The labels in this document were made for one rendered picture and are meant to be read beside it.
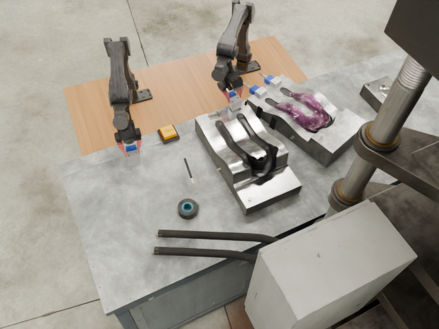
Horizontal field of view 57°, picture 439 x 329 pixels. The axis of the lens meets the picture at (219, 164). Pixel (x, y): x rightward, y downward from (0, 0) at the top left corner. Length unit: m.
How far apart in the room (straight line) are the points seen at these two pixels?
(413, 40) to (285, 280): 0.50
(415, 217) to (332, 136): 0.71
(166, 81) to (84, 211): 0.81
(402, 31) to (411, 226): 0.60
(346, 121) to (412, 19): 1.17
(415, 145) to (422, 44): 0.33
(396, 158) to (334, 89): 1.25
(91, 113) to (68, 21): 2.11
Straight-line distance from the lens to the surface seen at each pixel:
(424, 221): 1.24
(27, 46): 3.91
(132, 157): 1.65
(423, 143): 1.06
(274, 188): 1.67
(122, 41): 1.67
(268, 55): 2.33
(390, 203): 1.23
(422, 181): 0.99
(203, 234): 1.54
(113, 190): 1.76
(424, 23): 0.76
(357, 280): 0.89
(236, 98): 1.84
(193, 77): 2.16
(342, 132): 1.86
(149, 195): 1.72
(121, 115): 1.51
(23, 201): 2.85
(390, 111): 0.93
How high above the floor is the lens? 2.26
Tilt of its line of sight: 55 degrees down
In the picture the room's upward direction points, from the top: 3 degrees clockwise
